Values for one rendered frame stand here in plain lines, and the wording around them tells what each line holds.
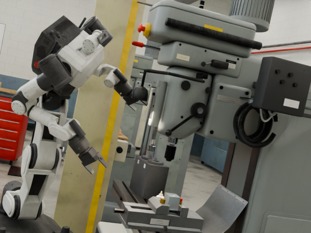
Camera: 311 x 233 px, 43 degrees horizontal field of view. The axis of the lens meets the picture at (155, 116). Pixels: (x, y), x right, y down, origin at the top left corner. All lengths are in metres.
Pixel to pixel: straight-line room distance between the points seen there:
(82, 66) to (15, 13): 8.98
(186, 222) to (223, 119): 0.48
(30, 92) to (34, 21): 8.90
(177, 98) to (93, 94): 1.82
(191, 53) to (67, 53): 0.59
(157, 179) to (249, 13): 0.97
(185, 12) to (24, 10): 9.28
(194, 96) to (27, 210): 1.20
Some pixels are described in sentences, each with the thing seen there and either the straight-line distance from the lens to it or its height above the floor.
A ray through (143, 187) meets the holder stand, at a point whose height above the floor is 0.98.
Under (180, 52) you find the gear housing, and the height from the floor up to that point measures 1.68.
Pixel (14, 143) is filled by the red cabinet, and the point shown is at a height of 0.34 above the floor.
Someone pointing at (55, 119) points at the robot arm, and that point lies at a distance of 2.02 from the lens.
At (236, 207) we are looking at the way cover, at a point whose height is 1.04.
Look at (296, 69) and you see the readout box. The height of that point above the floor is 1.70.
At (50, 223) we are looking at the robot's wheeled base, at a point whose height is 0.57.
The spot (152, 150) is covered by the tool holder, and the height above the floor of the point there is 1.17.
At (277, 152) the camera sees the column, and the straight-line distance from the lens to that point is 1.91.
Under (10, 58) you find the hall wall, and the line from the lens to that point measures 10.81.
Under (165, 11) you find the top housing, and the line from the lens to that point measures 1.74.
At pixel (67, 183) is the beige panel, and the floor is 0.57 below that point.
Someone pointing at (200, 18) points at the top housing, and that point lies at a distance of 1.77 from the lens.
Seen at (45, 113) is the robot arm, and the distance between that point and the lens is 2.04.
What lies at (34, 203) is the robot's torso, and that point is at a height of 0.74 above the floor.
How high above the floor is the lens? 1.48
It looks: 3 degrees down
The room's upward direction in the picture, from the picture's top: 12 degrees clockwise
